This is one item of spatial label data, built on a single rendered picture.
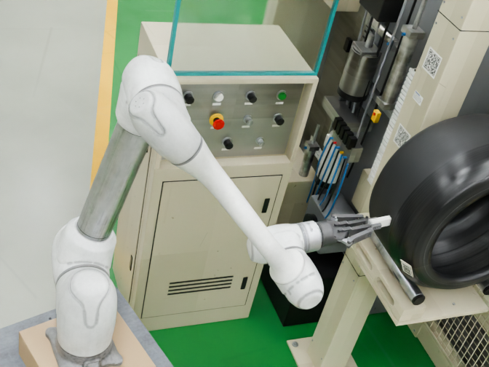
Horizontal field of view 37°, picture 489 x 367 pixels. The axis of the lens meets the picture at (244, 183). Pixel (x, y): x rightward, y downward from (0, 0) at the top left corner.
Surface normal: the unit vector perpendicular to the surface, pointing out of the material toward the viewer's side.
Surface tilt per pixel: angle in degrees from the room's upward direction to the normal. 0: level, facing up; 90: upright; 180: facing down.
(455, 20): 90
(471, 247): 33
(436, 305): 0
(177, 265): 90
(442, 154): 39
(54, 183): 0
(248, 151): 90
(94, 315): 70
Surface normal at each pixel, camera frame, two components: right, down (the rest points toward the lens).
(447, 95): 0.32, 0.63
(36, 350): 0.19, -0.77
